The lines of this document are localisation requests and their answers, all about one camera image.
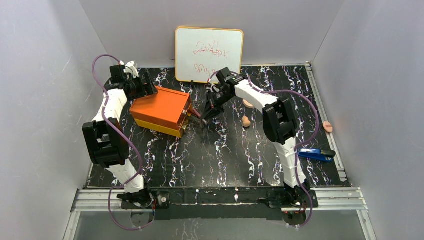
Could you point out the beige gourd makeup sponge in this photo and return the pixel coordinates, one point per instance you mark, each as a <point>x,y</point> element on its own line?
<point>246,123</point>

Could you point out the blue stapler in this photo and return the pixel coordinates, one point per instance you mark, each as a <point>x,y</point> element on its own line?
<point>317,154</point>

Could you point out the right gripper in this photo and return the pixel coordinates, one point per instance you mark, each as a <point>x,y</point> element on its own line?
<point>214,101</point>

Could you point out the small round pink puff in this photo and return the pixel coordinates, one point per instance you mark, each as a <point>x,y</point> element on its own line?
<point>328,127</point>

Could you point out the orange drawer organizer box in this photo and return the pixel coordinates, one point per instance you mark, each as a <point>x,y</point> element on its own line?
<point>164,112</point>

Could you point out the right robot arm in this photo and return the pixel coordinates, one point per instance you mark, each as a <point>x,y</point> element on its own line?
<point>279,125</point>

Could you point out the large round beige puff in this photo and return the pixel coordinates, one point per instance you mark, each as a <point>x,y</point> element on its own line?
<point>247,104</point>

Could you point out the yellow-framed whiteboard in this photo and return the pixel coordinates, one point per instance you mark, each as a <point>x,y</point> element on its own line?
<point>200,52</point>

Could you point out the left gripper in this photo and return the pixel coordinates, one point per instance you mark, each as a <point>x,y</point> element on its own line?
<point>147,87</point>

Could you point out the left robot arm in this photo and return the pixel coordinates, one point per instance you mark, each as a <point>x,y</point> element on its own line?
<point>106,143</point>

